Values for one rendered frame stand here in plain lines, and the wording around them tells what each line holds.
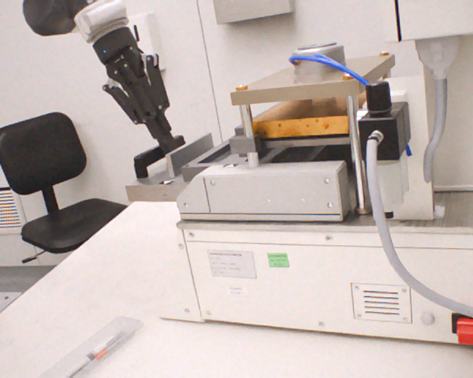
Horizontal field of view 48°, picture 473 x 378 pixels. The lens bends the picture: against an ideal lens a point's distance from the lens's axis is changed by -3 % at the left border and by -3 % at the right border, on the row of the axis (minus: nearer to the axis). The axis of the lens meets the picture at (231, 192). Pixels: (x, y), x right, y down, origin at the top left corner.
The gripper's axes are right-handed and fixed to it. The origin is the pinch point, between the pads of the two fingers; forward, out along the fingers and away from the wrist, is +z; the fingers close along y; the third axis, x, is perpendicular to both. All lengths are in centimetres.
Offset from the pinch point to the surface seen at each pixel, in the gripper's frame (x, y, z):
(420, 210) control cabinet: 16.5, -40.1, 23.6
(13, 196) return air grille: -114, 186, -14
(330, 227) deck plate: 18.3, -29.0, 21.1
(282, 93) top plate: 14.3, -29.8, 3.0
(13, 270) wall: -112, 216, 22
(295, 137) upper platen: 10.8, -27.0, 9.3
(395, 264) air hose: 35, -41, 22
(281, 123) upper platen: 11.0, -26.2, 6.6
